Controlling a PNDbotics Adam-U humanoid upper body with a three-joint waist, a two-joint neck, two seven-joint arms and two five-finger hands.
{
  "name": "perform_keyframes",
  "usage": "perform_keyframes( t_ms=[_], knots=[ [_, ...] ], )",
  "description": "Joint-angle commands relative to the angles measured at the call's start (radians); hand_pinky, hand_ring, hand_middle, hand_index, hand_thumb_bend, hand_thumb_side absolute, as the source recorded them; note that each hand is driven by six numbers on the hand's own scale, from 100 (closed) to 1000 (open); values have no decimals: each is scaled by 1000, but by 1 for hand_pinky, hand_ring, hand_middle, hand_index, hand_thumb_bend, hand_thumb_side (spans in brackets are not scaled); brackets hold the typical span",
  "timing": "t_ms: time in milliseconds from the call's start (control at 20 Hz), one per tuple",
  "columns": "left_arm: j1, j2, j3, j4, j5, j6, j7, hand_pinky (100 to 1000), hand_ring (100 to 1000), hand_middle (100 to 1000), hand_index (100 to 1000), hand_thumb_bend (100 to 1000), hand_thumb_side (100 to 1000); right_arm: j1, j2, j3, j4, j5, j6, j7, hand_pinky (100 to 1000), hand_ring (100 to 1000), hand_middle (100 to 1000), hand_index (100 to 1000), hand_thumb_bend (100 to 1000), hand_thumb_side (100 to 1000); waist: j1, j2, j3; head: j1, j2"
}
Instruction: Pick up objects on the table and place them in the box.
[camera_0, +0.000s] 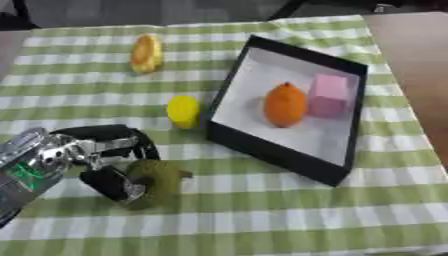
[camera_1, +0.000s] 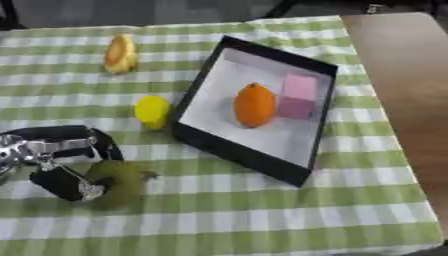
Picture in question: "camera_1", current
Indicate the yellow toy lemon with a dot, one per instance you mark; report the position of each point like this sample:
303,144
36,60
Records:
151,111

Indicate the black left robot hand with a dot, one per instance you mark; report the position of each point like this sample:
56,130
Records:
58,133

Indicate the green toy pear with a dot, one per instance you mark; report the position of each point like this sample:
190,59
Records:
122,180

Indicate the black box white inside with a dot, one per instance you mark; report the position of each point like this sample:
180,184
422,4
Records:
245,140

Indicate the black chair leg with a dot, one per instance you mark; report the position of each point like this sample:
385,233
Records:
9,15

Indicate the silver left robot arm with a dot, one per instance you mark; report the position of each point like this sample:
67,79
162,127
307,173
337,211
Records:
8,156

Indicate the pink cube block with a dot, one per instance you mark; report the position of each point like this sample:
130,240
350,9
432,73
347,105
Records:
298,96

